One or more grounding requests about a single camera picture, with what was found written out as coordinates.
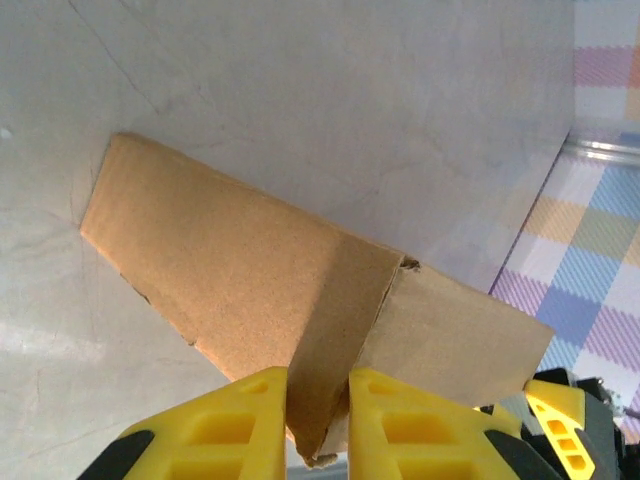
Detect brown cardboard box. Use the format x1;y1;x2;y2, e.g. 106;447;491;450
79;130;556;469

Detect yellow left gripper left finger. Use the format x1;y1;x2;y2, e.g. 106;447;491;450
88;366;290;480

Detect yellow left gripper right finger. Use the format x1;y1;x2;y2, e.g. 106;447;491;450
347;367;566;480

